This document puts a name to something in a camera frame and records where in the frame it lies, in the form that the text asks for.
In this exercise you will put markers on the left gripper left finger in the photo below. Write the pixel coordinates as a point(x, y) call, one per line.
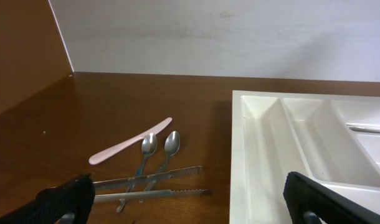
point(76, 196)

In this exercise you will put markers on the small steel teaspoon right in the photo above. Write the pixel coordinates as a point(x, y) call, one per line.
point(171, 147)

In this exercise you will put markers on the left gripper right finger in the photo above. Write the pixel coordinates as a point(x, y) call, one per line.
point(310, 202)

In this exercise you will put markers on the steel serrated tongs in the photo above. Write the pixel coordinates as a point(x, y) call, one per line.
point(148, 192)

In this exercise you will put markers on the pink plastic knife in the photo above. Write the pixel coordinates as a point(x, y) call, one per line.
point(111, 151)

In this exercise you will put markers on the white plastic cutlery tray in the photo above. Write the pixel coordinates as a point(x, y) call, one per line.
point(277, 133)

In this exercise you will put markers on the small steel teaspoon left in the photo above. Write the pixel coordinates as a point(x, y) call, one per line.
point(148, 148)

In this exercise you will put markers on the small steel teaspoon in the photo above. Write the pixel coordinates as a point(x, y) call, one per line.
point(148, 148)
point(171, 147)

